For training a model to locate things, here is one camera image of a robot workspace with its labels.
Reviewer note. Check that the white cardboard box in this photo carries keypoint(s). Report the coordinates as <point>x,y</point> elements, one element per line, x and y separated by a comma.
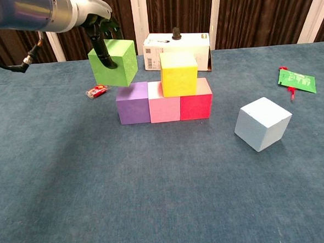
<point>179,44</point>

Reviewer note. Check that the teal felt table cover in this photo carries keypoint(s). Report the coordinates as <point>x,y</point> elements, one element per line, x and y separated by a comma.
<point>45,189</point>

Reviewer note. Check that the green sachet packet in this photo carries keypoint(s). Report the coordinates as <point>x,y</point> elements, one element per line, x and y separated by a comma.
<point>297,81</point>

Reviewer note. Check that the light blue foam cube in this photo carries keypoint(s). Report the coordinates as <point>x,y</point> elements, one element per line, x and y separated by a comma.
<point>258,126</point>

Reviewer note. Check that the red candy wrapper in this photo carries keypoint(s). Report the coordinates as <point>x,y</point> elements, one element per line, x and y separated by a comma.
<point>95,92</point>

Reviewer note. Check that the white frame post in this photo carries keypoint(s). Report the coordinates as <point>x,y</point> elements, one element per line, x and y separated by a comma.
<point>139,18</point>
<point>216,13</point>
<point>57,48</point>
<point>313,10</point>

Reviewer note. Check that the black knob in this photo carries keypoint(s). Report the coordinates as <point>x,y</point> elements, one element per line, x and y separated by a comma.
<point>176,33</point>

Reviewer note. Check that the yellow foam cube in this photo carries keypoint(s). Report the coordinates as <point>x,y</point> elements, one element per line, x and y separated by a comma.
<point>179,79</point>

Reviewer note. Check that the red foam cube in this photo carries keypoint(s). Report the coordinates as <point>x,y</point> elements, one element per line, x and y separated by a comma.
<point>197,107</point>

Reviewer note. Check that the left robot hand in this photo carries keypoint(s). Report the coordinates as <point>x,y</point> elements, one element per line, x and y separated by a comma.
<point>98,18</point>

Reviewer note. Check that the small red ribbon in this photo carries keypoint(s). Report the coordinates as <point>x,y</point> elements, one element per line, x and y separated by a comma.
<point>292,92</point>

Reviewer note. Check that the pink foam cube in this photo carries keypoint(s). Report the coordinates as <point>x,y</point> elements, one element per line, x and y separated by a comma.
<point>164,110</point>

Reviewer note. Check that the green foam cube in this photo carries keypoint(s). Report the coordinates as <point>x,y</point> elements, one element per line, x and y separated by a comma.
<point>120,71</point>

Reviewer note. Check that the purple foam cube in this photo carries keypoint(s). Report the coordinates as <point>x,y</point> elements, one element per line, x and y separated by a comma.
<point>133,109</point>

